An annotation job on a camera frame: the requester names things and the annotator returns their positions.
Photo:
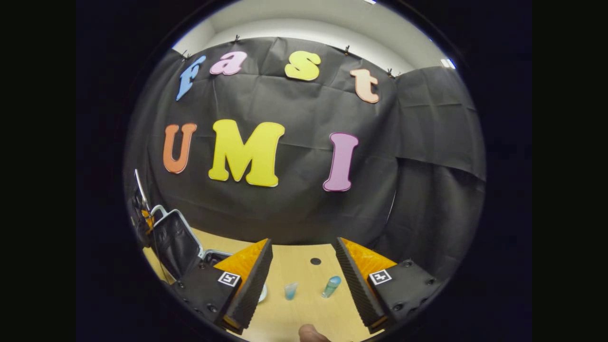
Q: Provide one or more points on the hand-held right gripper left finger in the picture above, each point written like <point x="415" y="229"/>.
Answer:
<point x="251" y="289"/>

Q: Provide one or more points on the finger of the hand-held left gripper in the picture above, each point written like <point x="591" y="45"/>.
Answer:
<point x="147" y="219"/>

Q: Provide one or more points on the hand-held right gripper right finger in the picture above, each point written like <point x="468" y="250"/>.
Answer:
<point x="361" y="289"/>

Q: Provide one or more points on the blue skincare bottle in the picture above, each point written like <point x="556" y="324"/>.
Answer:
<point x="331" y="287"/>

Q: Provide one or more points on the light blue suitcase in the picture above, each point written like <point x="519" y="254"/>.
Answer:
<point x="175" y="242"/>

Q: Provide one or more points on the white blue skincare tube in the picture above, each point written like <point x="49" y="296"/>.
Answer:
<point x="290" y="290"/>

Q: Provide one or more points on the black backdrop cloth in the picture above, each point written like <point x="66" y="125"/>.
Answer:
<point x="294" y="104"/>

